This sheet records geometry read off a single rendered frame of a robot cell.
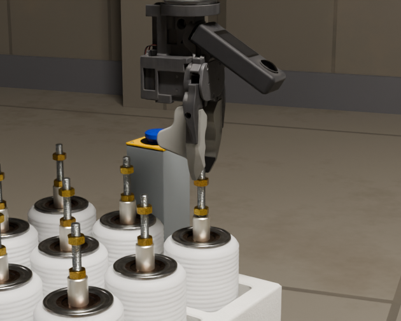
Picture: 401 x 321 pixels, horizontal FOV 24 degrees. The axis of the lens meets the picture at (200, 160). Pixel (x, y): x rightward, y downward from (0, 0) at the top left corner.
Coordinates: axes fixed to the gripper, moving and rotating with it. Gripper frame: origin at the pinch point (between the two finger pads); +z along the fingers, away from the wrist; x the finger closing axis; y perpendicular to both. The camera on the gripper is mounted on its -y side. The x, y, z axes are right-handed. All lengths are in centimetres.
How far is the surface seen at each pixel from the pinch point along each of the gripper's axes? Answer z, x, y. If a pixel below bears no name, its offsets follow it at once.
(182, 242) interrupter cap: 9.2, 3.3, 1.8
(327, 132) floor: 35, -161, 29
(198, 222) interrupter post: 7.1, 1.0, 0.7
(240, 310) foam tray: 16.8, 3.5, -6.1
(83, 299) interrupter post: 8.9, 23.7, 4.1
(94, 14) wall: 6, -186, 123
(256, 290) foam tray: 16.7, -3.0, -5.7
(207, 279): 13.3, 3.9, -1.7
